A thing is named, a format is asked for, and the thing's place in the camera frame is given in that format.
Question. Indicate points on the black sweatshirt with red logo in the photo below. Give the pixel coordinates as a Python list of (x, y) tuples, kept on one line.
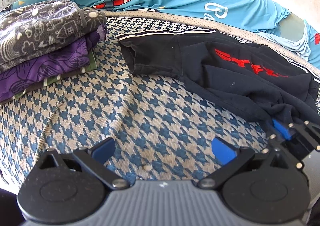
[(250, 80)]

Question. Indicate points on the houndstooth blue beige mattress cover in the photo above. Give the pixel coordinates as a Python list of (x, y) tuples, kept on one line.
[(161, 130)]

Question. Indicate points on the green striped folded garment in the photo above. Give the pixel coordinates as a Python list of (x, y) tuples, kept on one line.
[(48, 81)]

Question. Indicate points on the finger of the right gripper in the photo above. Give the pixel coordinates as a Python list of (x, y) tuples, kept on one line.
[(278, 134), (305, 135)]

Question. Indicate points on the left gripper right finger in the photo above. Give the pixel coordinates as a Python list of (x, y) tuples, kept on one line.
[(262, 188)]

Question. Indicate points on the purple patterned folded garment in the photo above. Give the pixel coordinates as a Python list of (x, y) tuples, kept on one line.
[(64, 60)]

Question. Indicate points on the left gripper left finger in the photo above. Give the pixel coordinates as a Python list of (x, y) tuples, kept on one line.
[(64, 188)]

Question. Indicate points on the grey patterned folded garment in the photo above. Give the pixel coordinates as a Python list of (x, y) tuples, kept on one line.
[(34, 30)]

